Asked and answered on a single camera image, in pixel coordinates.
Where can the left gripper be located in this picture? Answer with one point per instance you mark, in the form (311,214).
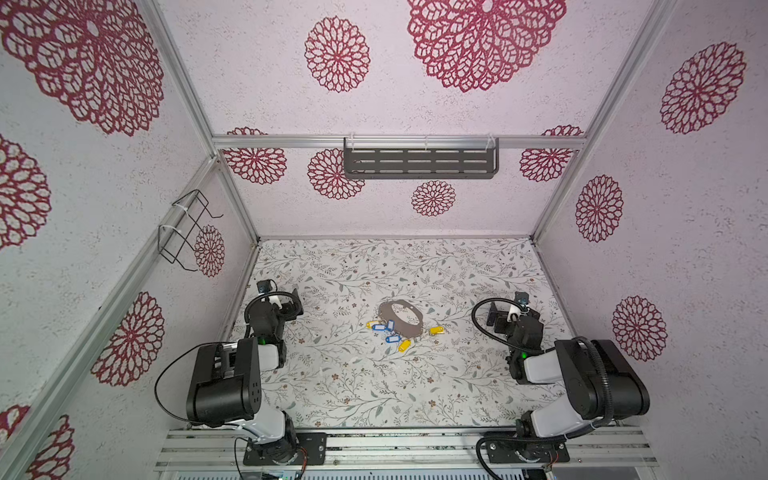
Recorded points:
(291,303)

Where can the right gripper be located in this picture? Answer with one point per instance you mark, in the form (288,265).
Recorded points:
(498,318)

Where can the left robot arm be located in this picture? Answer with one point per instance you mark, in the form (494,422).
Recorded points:
(226,388)

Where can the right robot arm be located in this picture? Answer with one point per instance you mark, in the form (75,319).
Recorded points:
(600,385)

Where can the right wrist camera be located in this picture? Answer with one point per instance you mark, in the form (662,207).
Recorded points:
(519,306)

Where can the black wire wall basket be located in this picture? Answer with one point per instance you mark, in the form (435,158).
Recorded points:
(175,241)

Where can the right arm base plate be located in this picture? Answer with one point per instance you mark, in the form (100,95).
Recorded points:
(528,449)

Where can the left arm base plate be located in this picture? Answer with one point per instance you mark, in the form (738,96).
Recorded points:
(295,450)

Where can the aluminium front rail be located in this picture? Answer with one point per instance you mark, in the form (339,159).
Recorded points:
(209,450)

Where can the grey slotted wall shelf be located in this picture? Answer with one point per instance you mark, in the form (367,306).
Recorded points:
(421,158)

